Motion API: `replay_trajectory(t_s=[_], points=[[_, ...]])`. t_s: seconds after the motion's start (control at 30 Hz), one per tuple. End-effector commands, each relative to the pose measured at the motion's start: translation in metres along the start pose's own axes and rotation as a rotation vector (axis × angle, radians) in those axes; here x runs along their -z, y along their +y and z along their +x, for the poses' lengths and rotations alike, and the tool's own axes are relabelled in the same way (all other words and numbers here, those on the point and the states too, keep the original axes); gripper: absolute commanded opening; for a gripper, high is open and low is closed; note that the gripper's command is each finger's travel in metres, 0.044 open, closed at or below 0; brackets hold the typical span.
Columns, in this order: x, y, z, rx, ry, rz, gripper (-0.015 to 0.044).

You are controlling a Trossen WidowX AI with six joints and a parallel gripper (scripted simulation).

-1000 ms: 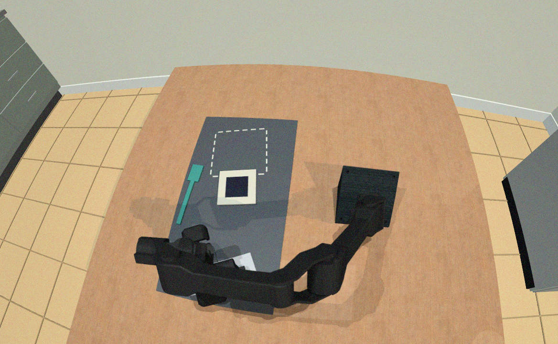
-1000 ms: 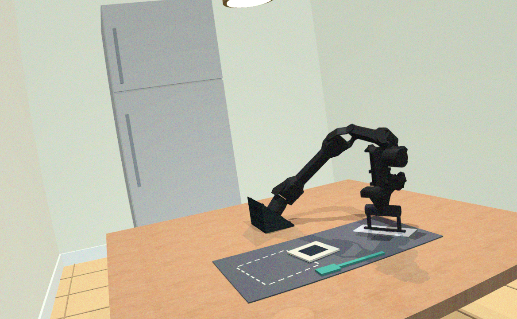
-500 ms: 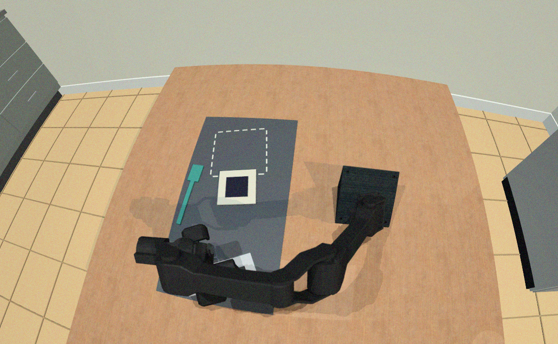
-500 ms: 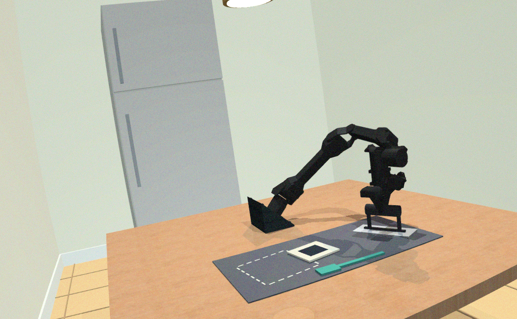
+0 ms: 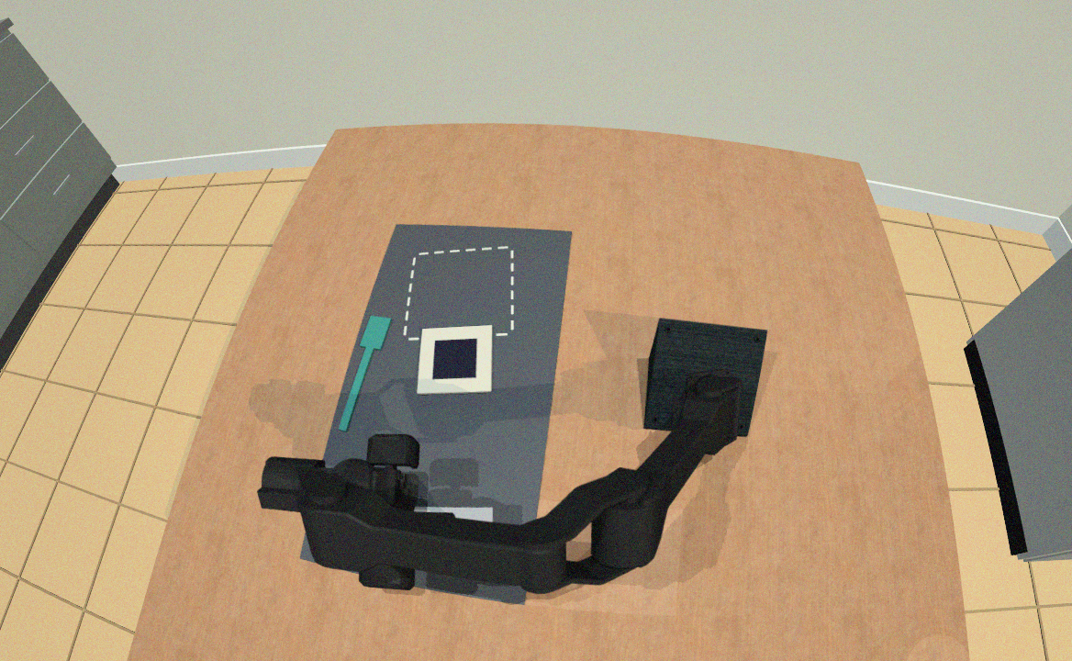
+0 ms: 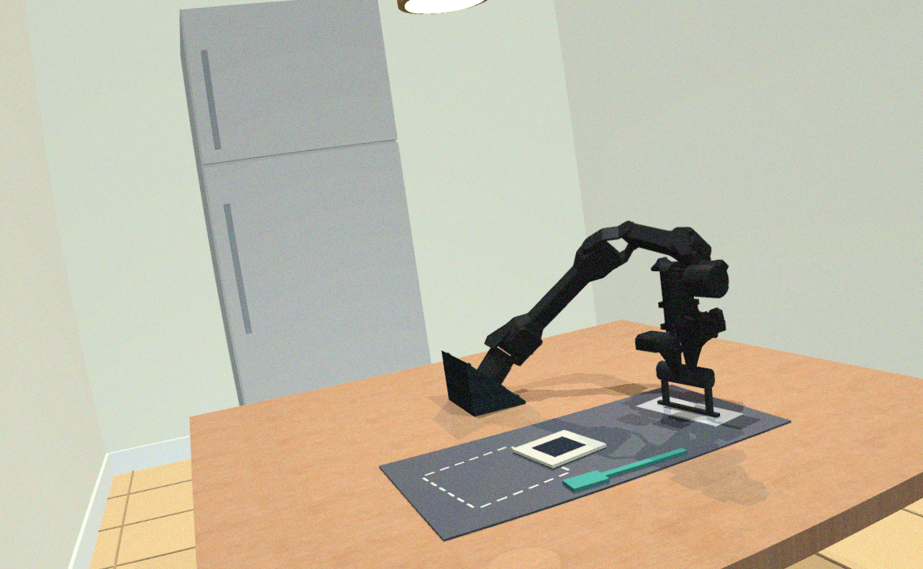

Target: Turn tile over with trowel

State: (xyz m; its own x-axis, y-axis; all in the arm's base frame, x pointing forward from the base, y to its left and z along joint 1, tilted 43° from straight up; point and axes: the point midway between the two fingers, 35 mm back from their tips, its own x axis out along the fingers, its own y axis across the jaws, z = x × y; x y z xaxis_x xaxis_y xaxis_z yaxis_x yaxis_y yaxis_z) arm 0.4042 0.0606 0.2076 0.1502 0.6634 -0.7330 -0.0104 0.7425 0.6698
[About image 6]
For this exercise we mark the teal flat spatula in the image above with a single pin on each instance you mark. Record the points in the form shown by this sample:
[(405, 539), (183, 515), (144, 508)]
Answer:
[(595, 478)]

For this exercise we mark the cream square tile with dark square mark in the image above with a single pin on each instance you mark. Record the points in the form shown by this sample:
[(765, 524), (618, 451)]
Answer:
[(559, 448)]

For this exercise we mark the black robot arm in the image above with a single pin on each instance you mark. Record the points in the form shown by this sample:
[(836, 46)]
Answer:
[(694, 274)]

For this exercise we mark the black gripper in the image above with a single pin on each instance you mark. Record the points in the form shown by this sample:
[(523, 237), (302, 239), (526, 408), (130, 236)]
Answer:
[(667, 343)]

